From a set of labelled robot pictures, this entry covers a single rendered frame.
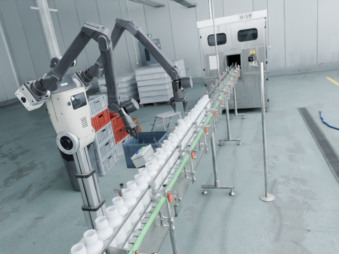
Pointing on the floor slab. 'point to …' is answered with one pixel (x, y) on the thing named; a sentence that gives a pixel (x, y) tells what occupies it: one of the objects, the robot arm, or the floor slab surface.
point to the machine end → (237, 54)
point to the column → (48, 28)
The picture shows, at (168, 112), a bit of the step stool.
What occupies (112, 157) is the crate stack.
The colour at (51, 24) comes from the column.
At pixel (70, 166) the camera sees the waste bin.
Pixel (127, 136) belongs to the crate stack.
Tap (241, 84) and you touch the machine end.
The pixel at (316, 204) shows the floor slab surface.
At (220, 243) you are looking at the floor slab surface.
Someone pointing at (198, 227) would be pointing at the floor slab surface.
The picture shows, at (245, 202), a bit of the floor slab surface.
